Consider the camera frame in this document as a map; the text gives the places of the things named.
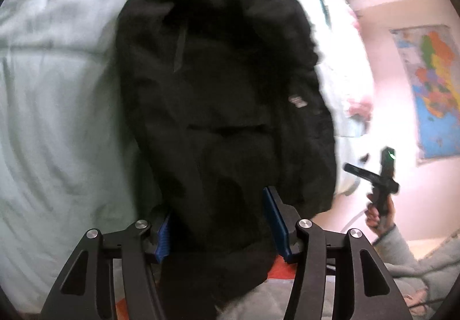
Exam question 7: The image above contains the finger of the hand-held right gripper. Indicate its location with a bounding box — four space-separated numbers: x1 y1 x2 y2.
343 163 379 185

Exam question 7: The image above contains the colourful wall map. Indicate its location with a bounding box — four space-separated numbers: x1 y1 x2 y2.
390 25 460 166

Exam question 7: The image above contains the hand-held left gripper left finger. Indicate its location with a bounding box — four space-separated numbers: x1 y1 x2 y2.
39 212 171 320

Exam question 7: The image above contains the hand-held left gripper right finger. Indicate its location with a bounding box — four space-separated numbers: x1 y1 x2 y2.
262 186 414 320

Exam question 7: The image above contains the person's right hand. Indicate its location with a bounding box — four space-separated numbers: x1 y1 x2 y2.
365 198 396 235

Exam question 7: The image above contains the black hooded jacket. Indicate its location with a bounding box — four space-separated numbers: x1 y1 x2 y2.
115 0 338 320

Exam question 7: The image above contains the light blue quilt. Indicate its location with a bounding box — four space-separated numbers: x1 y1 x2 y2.
0 0 374 313

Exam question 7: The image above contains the orange cloth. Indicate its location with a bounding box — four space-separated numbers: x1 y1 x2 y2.
266 257 299 281

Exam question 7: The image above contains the person's right forearm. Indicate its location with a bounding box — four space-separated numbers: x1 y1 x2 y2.
374 225 460 292

